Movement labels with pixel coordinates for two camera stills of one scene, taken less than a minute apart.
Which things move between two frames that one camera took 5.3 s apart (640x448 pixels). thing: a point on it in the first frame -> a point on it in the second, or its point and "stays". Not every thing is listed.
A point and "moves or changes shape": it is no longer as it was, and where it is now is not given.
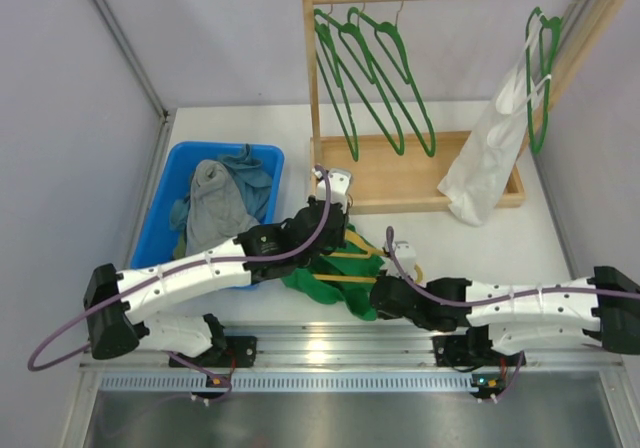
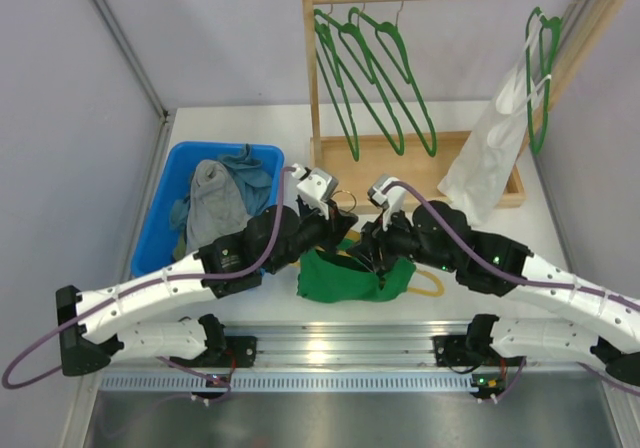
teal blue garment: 251,179 stays
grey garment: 217,212 stays
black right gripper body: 418,319 -> 402,239
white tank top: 479,173 stays
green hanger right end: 548,29 stays
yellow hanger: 369,252 moves or changes shape
